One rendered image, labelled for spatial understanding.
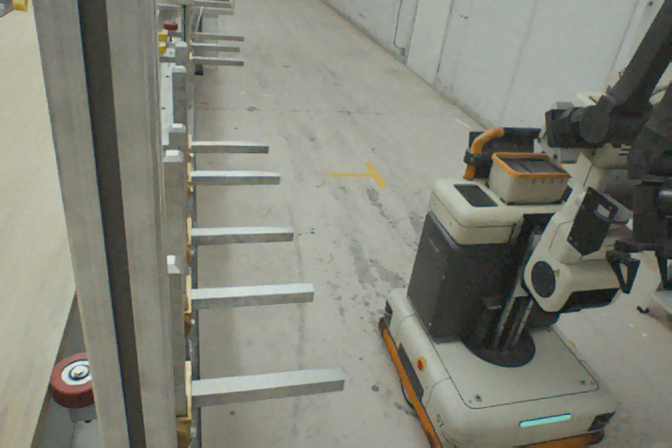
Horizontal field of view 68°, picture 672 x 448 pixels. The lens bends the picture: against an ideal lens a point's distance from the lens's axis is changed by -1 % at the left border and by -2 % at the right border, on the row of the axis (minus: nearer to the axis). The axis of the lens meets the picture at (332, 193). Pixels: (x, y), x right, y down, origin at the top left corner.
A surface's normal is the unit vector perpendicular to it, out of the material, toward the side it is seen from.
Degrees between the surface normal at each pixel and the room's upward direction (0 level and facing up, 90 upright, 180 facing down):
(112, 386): 90
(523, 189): 92
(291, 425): 0
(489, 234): 90
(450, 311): 90
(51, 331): 0
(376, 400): 0
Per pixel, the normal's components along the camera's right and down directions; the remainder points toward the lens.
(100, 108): 0.23, 0.49
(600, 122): -0.96, 0.01
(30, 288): 0.12, -0.87
